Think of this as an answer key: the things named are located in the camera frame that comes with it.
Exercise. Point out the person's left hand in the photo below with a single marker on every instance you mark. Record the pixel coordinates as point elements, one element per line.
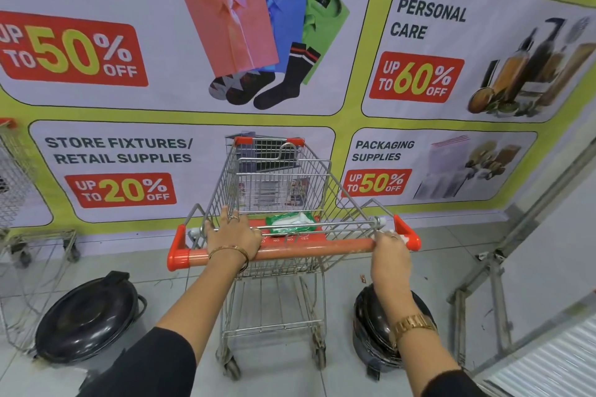
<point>235,238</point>

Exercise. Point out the person's right hand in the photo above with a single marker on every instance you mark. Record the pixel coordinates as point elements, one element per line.
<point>391,261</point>

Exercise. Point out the person's left fingers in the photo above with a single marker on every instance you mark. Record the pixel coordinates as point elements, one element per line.
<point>224,216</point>

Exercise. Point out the person's right fingers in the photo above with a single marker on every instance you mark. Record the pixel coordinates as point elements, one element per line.
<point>389,237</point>

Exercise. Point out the person's left forearm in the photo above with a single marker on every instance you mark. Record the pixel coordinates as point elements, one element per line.
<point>200,299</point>

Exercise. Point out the person's right forearm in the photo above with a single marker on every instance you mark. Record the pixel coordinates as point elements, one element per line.
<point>414,350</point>

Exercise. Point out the thin gold bangle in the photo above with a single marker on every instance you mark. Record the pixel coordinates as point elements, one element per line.
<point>243,256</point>

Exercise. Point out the green and white packet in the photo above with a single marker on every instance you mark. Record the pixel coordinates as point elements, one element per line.
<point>291,221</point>

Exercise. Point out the gold wristwatch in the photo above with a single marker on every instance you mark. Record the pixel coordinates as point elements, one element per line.
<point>412,324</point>

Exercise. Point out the black helmet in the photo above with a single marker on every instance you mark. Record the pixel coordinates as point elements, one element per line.
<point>370,336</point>
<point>88,317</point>

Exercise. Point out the black right sleeve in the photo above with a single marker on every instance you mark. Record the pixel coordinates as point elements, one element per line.
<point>451,387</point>

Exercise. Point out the black sleeve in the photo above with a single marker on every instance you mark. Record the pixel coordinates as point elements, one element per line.
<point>149,368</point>
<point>451,387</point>

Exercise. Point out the black left sleeve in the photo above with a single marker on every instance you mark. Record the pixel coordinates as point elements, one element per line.
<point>149,368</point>

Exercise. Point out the white roller shutter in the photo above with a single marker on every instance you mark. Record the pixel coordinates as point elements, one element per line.
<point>554,364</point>

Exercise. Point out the grey metal door frame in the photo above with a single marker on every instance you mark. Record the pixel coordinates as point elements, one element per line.
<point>493,280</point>

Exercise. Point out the printed wall banner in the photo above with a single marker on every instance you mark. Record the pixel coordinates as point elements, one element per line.
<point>139,29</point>

